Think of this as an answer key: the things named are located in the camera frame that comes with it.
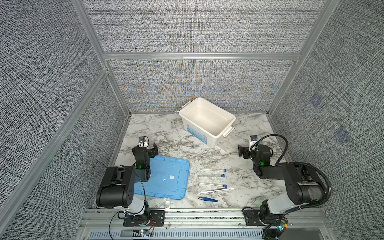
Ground test tube blue cap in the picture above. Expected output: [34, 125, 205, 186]
[201, 169, 227, 173]
[199, 183, 228, 189]
[199, 174, 226, 178]

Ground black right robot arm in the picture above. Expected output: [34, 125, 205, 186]
[238, 145, 332, 225]

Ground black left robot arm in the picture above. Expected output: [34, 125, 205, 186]
[96, 144, 159, 226]

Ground blue plastic bin lid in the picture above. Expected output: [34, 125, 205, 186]
[134, 156, 190, 200]

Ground small clear glass flask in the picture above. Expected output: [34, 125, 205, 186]
[162, 197, 172, 210]

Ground white plastic pipette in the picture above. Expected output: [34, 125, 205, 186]
[198, 188, 234, 195]

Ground white plastic storage bin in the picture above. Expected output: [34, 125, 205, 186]
[179, 97, 236, 148]

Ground blue plastic tweezers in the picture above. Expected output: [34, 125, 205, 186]
[198, 197, 218, 203]

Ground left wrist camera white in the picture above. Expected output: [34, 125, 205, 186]
[139, 136, 149, 148]

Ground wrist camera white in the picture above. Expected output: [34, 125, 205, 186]
[139, 136, 149, 148]
[249, 135, 258, 152]

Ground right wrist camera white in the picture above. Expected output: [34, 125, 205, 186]
[249, 135, 258, 152]

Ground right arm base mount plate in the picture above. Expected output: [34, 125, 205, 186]
[242, 207, 267, 227]

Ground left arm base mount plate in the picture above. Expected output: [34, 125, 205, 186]
[123, 210, 166, 228]

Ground aluminium front rail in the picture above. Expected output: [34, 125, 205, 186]
[75, 208, 337, 240]

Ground aluminium enclosure frame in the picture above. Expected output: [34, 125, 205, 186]
[0, 0, 341, 224]

